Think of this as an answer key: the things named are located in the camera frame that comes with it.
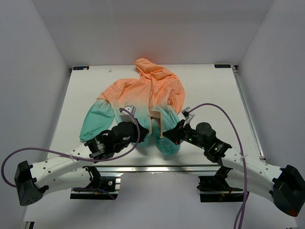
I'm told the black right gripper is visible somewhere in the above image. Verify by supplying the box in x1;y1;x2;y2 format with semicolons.
163;119;207;150

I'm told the orange and teal jacket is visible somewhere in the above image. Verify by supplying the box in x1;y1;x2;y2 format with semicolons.
79;58;185;156

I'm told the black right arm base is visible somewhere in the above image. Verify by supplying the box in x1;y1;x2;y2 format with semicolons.
197;167;244;203

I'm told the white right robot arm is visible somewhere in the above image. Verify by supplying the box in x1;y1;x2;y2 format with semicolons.
163;121;305;217

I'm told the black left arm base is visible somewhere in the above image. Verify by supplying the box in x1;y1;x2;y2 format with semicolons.
70;167;122;200

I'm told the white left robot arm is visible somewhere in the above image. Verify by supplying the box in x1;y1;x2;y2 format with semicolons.
14;122;149;206

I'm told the blue right corner sticker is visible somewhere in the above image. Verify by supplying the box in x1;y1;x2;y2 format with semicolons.
214;64;231;68

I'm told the blue corner sticker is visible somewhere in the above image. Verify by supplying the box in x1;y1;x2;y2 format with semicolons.
72;66;89;71
214;64;231;68

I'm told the blue left corner sticker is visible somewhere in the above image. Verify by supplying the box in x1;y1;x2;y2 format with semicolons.
72;66;89;71

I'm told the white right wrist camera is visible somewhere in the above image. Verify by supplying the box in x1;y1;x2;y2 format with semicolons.
181;107;195;127

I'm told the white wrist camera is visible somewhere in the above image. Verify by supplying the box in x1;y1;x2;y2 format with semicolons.
181;107;195;127
119;105;136;123

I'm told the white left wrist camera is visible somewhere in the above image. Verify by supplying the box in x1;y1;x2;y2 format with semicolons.
119;105;136;123

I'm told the aluminium table frame rail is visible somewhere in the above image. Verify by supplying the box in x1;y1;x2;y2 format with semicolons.
231;65;266;160

